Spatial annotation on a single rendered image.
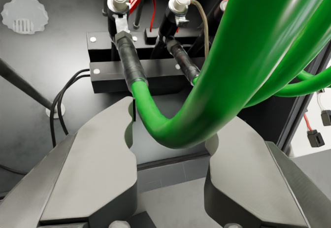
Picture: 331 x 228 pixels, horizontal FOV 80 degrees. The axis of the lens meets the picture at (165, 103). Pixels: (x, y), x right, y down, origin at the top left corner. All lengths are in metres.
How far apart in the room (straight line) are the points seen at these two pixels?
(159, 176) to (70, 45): 0.39
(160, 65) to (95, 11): 0.30
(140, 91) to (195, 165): 0.29
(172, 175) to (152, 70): 0.21
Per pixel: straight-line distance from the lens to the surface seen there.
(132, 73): 0.18
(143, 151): 0.52
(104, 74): 0.39
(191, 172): 0.42
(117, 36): 0.24
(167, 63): 0.41
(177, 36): 0.43
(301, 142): 0.55
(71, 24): 0.62
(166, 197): 1.42
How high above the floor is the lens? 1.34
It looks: 70 degrees down
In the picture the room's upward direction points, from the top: 49 degrees clockwise
